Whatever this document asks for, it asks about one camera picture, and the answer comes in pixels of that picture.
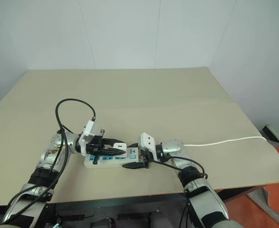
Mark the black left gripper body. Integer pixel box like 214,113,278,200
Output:
87,129,107,166

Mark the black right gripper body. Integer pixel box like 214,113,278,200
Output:
137,148,155,170

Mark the white charger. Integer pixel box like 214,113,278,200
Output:
113,142,128,158

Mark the white power strip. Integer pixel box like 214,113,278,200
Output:
84,146,151,170

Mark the dark rounded shape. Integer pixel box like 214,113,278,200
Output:
97,217,116,228
148,210,172,228

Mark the grey sheet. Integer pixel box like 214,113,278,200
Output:
246,185,279,228

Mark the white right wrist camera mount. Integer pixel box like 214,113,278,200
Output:
139,132,157,162

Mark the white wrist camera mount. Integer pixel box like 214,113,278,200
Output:
139,132,157,162
78,120,104,156

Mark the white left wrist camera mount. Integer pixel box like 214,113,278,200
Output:
78,120,104,156

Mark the black table frame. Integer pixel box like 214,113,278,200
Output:
0,186,265,228

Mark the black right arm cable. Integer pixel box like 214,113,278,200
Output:
151,159,208,228

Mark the white power strip cable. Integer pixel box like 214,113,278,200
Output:
183,135,269,147

